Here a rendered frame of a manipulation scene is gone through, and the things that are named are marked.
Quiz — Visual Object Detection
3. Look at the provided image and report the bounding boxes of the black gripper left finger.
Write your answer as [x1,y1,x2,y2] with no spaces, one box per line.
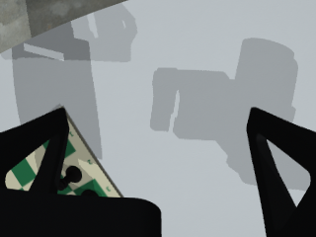
[0,108,69,194]

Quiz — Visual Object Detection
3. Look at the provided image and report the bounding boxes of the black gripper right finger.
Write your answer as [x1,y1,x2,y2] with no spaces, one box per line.
[246,108,316,237]

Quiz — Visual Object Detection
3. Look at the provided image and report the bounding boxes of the green and cream chessboard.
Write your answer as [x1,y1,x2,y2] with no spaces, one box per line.
[5,112,123,198]

